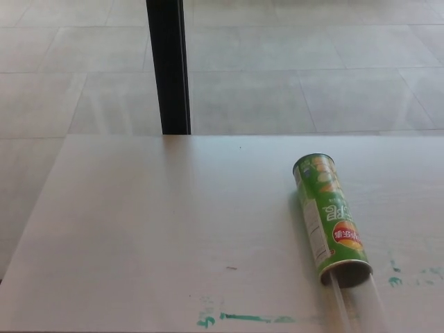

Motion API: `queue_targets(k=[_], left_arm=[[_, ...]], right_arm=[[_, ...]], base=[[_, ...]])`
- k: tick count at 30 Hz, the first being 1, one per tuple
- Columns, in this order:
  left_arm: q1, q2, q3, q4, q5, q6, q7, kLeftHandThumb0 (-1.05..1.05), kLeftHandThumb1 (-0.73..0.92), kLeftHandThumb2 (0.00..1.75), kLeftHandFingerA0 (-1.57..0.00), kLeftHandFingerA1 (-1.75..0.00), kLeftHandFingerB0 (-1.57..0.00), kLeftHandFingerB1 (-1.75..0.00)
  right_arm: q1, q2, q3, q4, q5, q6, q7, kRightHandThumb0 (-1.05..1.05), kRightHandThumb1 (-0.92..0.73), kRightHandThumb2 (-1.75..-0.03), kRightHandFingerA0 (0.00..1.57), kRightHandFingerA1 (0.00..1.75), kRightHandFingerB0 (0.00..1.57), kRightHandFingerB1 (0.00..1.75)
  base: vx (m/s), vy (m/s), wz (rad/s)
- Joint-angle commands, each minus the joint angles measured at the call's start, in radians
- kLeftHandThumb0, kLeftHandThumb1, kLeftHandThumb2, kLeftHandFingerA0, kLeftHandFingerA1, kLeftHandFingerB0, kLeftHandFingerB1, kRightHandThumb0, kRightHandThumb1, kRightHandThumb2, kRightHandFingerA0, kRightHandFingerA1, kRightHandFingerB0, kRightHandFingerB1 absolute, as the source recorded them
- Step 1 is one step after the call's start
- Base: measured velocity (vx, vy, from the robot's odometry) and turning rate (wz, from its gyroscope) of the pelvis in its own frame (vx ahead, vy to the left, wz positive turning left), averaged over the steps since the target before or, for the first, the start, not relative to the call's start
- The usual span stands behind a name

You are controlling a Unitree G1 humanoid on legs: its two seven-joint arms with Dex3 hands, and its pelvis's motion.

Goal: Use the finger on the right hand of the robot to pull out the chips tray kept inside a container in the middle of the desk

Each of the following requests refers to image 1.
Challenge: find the black vertical post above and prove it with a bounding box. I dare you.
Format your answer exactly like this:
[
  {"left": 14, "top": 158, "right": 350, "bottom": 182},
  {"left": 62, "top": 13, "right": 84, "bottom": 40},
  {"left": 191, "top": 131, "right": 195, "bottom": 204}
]
[{"left": 145, "top": 0, "right": 192, "bottom": 135}]

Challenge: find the clear plastic chips tray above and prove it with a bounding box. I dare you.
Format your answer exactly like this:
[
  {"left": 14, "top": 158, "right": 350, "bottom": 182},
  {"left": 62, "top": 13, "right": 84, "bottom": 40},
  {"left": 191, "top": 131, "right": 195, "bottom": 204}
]
[{"left": 327, "top": 271, "right": 393, "bottom": 333}]

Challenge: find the green chips can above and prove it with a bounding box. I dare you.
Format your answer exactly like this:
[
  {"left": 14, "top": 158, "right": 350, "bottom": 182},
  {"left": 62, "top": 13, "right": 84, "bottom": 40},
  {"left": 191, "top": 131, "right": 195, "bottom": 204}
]
[{"left": 291, "top": 153, "right": 374, "bottom": 289}]

